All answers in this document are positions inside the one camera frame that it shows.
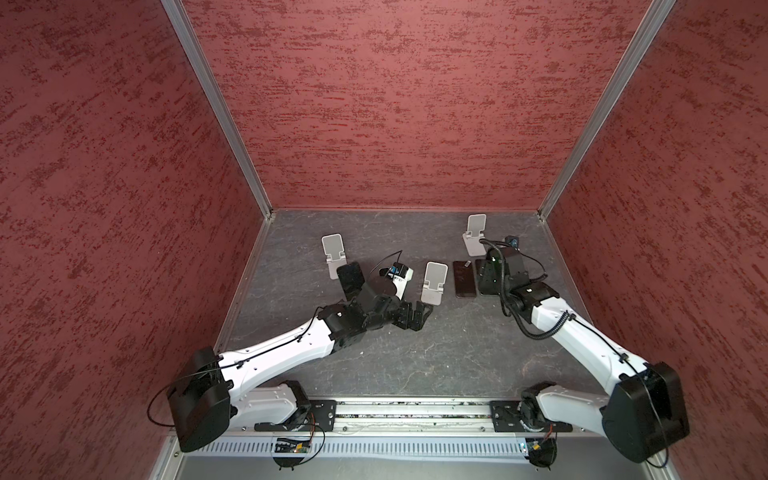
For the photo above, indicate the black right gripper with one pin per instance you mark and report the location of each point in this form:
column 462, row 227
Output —
column 491, row 270

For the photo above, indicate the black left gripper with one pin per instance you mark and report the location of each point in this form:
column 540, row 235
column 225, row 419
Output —
column 417, row 320

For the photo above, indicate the black phone with sticker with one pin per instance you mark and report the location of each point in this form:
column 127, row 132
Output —
column 479, row 266

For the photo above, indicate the purple edged dark phone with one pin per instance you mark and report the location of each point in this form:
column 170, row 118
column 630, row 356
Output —
column 464, row 279

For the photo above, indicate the black phone table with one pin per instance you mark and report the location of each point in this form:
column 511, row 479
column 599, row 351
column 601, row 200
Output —
column 351, row 279

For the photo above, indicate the white stand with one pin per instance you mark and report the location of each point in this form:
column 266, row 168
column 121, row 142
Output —
column 435, row 277
column 474, row 234
column 334, row 250

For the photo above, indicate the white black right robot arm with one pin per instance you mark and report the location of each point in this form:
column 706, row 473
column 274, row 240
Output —
column 641, row 410

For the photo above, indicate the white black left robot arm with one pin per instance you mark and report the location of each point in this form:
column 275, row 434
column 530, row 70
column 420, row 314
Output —
column 215, row 392

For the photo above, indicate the left small circuit board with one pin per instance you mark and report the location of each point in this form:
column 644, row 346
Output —
column 293, row 446

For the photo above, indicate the small circuit board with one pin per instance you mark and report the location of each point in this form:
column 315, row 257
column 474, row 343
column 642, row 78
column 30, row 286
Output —
column 540, row 447
column 293, row 446

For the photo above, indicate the right small circuit board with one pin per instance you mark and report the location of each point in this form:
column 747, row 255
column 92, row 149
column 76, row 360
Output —
column 540, row 447

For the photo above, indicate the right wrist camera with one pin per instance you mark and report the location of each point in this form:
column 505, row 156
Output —
column 512, row 241

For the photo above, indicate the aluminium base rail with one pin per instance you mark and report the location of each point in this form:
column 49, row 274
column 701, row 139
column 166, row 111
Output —
column 420, row 415

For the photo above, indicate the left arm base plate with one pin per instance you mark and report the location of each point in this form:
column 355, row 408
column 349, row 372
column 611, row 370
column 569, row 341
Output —
column 308, row 416

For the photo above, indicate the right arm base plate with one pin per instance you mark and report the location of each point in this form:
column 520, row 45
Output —
column 507, row 416

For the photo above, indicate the white slotted cable duct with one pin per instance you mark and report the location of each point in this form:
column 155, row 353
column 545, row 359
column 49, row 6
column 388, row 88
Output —
column 495, row 450

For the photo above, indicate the aluminium corner post right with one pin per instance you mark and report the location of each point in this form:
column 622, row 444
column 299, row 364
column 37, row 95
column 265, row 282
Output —
column 648, row 28

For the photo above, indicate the aluminium corner post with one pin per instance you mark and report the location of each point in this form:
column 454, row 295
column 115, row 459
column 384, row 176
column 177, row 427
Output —
column 184, row 30
column 648, row 28

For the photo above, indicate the aluminium corner post left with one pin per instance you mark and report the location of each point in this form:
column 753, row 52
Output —
column 184, row 30

